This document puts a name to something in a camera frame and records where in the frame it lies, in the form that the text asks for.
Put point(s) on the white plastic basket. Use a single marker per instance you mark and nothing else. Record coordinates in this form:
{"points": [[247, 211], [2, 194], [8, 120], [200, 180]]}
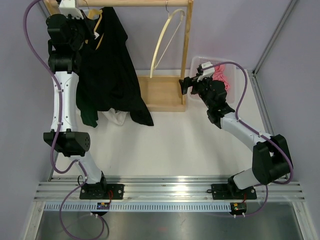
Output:
{"points": [[229, 73]]}

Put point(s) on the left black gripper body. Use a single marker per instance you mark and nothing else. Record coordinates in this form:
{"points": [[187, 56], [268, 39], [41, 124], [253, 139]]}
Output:
{"points": [[79, 30]]}

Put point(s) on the wooden clothes rack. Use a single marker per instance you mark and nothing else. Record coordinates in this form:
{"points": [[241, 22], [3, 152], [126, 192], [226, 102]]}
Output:
{"points": [[161, 93]]}

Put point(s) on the right aluminium frame post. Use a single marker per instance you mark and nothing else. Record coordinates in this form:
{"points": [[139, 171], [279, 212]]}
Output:
{"points": [[276, 33]]}

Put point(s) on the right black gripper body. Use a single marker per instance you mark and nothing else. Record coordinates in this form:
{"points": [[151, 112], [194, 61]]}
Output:
{"points": [[202, 87]]}

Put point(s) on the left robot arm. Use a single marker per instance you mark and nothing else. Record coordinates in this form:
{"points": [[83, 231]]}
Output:
{"points": [[64, 137]]}

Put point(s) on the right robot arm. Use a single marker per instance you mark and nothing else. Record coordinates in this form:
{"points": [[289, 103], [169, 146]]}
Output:
{"points": [[270, 153]]}

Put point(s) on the left aluminium frame post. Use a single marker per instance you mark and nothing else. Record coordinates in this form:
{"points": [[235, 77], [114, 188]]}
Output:
{"points": [[43, 10]]}

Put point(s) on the white slotted cable duct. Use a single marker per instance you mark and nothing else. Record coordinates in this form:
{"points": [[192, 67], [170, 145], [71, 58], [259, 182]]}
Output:
{"points": [[193, 207]]}

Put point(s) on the dark green t shirt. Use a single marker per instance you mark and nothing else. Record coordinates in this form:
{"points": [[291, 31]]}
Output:
{"points": [[89, 116]]}

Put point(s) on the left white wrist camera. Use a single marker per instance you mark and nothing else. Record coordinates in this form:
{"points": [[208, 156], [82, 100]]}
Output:
{"points": [[69, 8]]}

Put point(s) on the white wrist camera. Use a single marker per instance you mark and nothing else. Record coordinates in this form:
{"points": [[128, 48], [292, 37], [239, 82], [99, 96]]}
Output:
{"points": [[205, 70], [69, 8]]}

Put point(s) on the white t shirt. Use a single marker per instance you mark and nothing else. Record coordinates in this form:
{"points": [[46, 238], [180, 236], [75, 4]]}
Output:
{"points": [[116, 116]]}

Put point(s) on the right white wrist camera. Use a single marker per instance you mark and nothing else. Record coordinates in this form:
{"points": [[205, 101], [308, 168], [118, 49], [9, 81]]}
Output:
{"points": [[205, 70]]}

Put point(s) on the yellow hanger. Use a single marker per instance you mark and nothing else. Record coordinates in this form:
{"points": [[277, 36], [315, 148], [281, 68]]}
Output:
{"points": [[95, 14]]}

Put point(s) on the black t shirt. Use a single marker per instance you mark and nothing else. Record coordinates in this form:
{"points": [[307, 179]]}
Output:
{"points": [[107, 77]]}

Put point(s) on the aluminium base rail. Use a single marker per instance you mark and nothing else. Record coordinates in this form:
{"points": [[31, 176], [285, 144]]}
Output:
{"points": [[166, 189]]}

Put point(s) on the aluminium frame post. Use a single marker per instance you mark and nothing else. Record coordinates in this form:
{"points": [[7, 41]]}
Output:
{"points": [[43, 10], [276, 33]]}

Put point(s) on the pink t shirt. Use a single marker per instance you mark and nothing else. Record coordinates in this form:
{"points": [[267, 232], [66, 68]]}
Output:
{"points": [[219, 75]]}

